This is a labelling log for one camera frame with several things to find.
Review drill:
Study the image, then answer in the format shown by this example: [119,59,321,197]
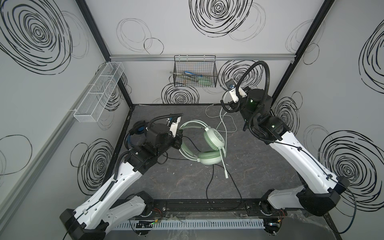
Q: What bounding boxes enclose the mint green headphones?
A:
[179,120,227,165]

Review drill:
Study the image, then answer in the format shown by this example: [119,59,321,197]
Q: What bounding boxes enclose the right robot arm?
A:
[221,61,350,217]

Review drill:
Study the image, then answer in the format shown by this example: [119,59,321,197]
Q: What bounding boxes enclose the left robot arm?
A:
[60,114,182,240]

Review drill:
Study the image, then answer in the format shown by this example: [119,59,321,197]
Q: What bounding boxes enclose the black and blue headphones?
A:
[124,120,149,150]

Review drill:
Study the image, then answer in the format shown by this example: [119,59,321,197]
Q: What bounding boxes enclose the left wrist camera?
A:
[167,116,182,138]

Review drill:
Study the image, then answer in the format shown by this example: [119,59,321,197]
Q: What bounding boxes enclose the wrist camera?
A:
[167,116,182,138]
[225,79,247,103]

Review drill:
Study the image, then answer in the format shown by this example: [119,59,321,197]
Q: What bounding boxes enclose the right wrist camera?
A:
[225,79,247,103]

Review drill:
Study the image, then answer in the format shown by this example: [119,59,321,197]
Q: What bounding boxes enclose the black wire basket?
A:
[172,60,218,88]

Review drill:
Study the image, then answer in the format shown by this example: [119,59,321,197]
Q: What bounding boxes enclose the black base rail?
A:
[119,197,301,218]

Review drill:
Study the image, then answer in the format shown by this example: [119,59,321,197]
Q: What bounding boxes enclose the black headphone cable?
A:
[155,136,243,211]

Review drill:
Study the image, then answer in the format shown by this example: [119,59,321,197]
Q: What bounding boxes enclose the clear wall shelf bin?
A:
[74,62,125,123]

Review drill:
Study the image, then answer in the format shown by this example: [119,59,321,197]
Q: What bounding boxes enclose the white slotted cable duct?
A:
[114,219,265,231]

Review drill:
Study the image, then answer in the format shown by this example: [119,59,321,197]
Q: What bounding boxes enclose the right corner frame post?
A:
[272,0,335,105]

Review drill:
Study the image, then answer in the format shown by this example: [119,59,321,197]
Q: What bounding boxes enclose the black corner frame post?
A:
[75,0,135,110]

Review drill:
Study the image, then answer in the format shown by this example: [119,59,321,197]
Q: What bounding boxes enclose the side wall aluminium rail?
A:
[1,76,97,231]

